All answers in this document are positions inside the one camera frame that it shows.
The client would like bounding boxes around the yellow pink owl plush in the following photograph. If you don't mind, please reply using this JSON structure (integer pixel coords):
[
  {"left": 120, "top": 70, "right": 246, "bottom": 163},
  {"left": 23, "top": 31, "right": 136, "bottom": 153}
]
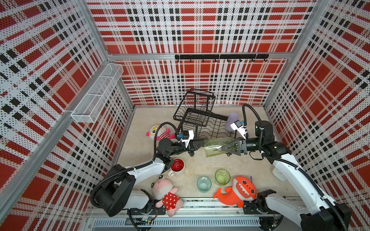
[{"left": 146, "top": 124, "right": 175, "bottom": 141}]

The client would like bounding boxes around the black wire dish rack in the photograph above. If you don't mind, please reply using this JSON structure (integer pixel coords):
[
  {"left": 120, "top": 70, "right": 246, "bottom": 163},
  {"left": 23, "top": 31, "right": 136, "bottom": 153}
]
[{"left": 173, "top": 88, "right": 237, "bottom": 139}]

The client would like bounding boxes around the white wire wall basket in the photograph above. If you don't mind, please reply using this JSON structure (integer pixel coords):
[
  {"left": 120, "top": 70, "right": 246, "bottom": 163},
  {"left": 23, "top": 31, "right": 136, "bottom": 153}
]
[{"left": 71, "top": 63, "right": 123, "bottom": 123}]

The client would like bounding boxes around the teal glass cup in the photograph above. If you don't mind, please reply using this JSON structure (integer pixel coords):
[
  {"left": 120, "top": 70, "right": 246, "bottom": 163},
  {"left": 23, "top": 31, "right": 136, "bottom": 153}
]
[{"left": 197, "top": 176, "right": 212, "bottom": 193}]

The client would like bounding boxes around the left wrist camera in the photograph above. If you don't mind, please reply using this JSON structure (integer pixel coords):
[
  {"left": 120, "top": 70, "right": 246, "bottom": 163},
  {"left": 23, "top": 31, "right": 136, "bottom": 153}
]
[{"left": 178, "top": 131, "right": 194, "bottom": 148}]

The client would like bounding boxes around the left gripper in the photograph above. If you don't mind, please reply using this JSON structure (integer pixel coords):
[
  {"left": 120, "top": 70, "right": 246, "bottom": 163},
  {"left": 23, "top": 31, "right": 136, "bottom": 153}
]
[{"left": 168, "top": 136, "right": 208, "bottom": 157}]

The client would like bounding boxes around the red shark plush toy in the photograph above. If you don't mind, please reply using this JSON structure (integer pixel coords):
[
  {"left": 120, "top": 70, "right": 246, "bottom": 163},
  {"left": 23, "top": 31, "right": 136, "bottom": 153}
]
[{"left": 213, "top": 176, "right": 257, "bottom": 208}]

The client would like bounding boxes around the pink bear plush toy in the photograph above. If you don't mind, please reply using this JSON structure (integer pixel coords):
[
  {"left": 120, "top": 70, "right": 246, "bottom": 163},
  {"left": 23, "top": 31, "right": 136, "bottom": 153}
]
[{"left": 151, "top": 175, "right": 184, "bottom": 217}]

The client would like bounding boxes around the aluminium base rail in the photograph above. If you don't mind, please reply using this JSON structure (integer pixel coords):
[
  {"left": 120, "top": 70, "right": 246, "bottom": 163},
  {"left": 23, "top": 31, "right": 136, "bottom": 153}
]
[{"left": 83, "top": 197, "right": 327, "bottom": 231}]

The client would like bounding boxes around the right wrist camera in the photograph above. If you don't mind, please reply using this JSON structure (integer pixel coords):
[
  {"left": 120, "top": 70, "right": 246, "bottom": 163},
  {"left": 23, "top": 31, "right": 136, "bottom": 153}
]
[{"left": 230, "top": 120, "right": 248, "bottom": 139}]

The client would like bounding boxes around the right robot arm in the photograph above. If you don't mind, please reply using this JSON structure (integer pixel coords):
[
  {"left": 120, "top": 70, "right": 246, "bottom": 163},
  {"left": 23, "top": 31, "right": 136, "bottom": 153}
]
[{"left": 222, "top": 104, "right": 352, "bottom": 231}]

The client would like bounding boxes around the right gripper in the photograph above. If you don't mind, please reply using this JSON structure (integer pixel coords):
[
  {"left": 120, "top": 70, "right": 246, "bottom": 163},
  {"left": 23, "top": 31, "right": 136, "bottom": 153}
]
[{"left": 221, "top": 138, "right": 263, "bottom": 156}]

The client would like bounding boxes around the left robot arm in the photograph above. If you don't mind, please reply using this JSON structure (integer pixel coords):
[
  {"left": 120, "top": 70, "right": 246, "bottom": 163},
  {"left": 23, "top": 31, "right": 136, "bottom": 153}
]
[{"left": 90, "top": 131, "right": 205, "bottom": 217}]

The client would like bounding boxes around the tall green glass cup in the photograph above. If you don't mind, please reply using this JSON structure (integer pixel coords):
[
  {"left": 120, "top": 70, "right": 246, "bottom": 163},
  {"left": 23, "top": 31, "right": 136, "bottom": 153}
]
[{"left": 203, "top": 137, "right": 235, "bottom": 157}]

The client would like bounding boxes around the short green glass cup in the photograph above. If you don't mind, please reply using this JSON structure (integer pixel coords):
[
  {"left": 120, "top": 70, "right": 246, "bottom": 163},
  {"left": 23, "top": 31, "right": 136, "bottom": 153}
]
[{"left": 215, "top": 168, "right": 231, "bottom": 186}]

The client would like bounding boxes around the lavender plastic cup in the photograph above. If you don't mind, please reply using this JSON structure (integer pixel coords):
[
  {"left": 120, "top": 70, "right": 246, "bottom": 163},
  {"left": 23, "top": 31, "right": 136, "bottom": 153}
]
[{"left": 225, "top": 112, "right": 239, "bottom": 132}]

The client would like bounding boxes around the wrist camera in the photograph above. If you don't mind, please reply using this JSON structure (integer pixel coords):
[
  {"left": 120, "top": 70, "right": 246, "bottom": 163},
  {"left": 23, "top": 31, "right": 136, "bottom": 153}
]
[
  {"left": 178, "top": 131, "right": 194, "bottom": 148},
  {"left": 230, "top": 120, "right": 248, "bottom": 139}
]

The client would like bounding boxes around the black wall hook rail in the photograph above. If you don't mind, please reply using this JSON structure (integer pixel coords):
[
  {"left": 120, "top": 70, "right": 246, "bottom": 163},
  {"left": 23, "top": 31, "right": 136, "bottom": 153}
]
[{"left": 174, "top": 54, "right": 269, "bottom": 61}]

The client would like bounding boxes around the white mug red interior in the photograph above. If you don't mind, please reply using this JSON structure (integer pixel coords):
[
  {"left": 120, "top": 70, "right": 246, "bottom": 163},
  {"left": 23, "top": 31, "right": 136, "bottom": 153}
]
[{"left": 168, "top": 158, "right": 185, "bottom": 177}]

